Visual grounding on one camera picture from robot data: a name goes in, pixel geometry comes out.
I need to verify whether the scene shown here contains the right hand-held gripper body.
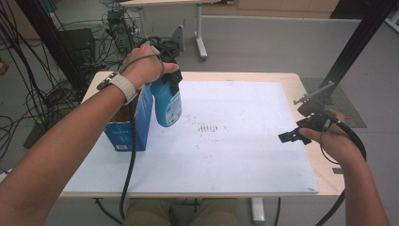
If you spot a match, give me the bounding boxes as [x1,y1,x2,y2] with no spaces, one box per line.
[293,81,340,135]

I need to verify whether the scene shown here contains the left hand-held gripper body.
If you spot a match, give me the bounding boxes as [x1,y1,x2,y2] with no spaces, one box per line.
[145,19,186,65]

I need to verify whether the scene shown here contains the blue plastic bottle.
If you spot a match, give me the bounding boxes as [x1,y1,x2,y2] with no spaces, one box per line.
[149,76,184,128]

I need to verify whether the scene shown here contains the blue cardboard box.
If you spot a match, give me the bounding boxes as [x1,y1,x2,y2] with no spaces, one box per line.
[104,84,154,153]

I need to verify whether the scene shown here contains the person's left hand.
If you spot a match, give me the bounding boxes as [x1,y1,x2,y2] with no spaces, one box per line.
[120,42,180,90]

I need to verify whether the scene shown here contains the person's right hand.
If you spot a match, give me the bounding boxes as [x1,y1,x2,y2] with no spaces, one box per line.
[297,109,365,168]

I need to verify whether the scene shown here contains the light wooden table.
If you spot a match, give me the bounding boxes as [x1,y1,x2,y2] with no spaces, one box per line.
[59,71,346,200]

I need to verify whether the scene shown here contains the white background table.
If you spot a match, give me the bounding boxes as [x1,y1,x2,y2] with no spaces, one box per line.
[120,0,234,61]

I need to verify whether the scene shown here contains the wristwatch with white band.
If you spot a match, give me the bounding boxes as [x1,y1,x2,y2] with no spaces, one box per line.
[96,71,138,105]

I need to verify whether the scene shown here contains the grey electronic device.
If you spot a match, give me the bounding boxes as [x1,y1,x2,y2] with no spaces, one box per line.
[106,8,133,53]

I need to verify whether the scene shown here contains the white table mat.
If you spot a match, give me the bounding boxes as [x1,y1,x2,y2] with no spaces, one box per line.
[63,79,320,195]

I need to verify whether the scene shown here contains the white table leg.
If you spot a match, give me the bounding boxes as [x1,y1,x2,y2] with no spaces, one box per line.
[250,197,266,225]

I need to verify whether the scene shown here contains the black case on floor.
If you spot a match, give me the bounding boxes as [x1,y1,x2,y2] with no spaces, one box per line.
[57,27,97,62]

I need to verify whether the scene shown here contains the person's legs in khaki trousers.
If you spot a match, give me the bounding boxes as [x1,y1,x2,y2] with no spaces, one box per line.
[123,197,238,226]

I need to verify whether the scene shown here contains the thin black wrist cord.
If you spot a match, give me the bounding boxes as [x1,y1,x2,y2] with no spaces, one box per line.
[119,54,166,81]
[318,121,341,165]

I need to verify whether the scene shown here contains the thick black gripper cable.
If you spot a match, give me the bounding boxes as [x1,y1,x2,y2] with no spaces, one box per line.
[118,101,139,220]
[314,117,368,226]

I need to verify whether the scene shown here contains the black metal frame post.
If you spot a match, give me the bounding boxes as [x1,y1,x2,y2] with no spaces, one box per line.
[326,0,398,95]
[15,0,90,95]

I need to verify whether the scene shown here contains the bundle of black floor cables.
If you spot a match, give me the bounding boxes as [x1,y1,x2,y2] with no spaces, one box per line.
[0,0,92,158]

